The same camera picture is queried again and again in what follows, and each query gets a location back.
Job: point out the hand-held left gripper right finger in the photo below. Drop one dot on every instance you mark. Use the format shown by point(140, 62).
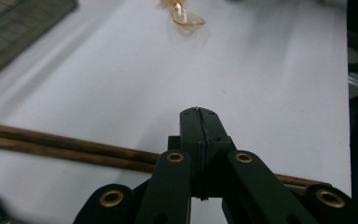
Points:
point(214, 140)

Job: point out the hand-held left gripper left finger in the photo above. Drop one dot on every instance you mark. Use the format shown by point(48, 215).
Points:
point(191, 137)

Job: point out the brown wooden chopstick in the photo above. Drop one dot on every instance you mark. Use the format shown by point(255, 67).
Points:
point(59, 154)
point(59, 141)

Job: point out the smoky clear plastic bin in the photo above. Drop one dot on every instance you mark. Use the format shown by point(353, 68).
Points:
point(9, 34)

